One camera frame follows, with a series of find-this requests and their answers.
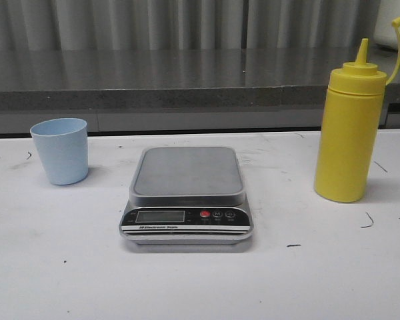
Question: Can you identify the silver digital kitchen scale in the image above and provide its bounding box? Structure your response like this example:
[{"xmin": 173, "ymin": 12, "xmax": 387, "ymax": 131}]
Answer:
[{"xmin": 119, "ymin": 146, "xmax": 254, "ymax": 245}]

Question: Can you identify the light blue plastic cup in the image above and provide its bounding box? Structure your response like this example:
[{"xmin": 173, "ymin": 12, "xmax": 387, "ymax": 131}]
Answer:
[{"xmin": 30, "ymin": 118, "xmax": 89, "ymax": 185}]

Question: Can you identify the white appliance in background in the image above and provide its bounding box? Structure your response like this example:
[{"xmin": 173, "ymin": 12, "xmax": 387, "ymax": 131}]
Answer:
[{"xmin": 373, "ymin": 0, "xmax": 400, "ymax": 49}]

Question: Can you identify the yellow squeeze bottle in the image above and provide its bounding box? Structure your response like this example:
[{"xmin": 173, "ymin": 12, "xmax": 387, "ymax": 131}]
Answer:
[{"xmin": 314, "ymin": 17, "xmax": 400, "ymax": 203}]

